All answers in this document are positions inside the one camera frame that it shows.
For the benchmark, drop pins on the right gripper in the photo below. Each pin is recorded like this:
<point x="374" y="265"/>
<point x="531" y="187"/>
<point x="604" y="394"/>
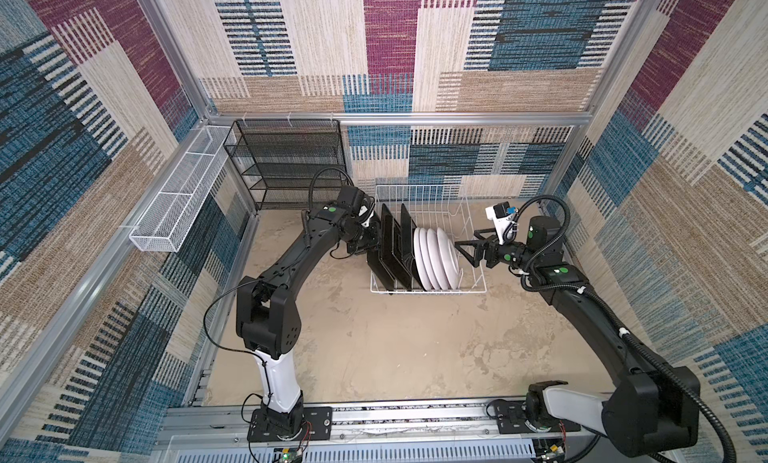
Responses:
<point x="490" y="244"/>

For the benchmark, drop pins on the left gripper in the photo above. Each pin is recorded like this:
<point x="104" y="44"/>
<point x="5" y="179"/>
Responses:
<point x="372" y="241"/>

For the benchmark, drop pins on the floral square plate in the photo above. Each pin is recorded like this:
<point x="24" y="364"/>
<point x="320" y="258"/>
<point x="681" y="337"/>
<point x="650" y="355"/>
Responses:
<point x="391" y="253"/>

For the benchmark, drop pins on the black square plate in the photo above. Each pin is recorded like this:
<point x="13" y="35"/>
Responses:
<point x="379" y="269"/>
<point x="408" y="227"/>

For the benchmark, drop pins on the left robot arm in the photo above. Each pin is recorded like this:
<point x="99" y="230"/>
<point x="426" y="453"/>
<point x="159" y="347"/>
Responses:
<point x="267" y="314"/>

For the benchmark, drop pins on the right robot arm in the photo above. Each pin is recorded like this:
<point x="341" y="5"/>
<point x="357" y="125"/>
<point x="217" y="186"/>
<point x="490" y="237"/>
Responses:
<point x="654" y="407"/>

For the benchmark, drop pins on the black mesh shelf rack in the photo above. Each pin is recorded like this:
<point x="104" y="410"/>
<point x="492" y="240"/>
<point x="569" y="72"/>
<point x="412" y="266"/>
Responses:
<point x="281" y="161"/>

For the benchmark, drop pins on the white round plate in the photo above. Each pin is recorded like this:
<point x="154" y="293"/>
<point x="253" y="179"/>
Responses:
<point x="449" y="259"/>
<point x="436" y="259"/>
<point x="420" y="263"/>

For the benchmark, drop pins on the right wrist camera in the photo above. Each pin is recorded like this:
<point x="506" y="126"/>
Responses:
<point x="504" y="218"/>

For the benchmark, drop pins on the white wire dish rack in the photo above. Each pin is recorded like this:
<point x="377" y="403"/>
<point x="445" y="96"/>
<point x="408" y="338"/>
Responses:
<point x="422" y="223"/>

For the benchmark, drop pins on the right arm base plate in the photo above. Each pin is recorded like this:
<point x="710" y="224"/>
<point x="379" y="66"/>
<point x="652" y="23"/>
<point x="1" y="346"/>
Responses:
<point x="516" y="416"/>

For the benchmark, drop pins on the aluminium mounting rail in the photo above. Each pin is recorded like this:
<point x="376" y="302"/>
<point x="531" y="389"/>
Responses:
<point x="487" y="429"/>

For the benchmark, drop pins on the white wire wall basket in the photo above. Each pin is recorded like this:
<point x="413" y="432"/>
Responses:
<point x="165" y="224"/>

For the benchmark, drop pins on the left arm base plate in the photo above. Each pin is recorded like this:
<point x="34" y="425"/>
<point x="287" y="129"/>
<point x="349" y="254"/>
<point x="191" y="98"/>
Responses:
<point x="267" y="425"/>

